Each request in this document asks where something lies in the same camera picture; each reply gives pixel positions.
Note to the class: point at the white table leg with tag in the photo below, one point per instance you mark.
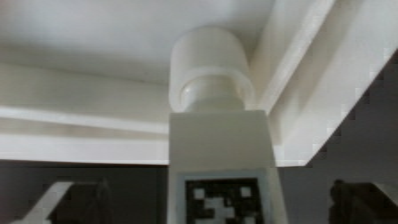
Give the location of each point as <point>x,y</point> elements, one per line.
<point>224,185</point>

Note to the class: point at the white square tabletop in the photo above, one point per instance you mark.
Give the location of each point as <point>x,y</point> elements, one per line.
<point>86,61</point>

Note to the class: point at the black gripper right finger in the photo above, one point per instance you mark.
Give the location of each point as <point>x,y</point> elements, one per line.
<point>364,203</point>

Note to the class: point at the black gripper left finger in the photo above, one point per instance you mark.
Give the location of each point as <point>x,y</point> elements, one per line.
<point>73,204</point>

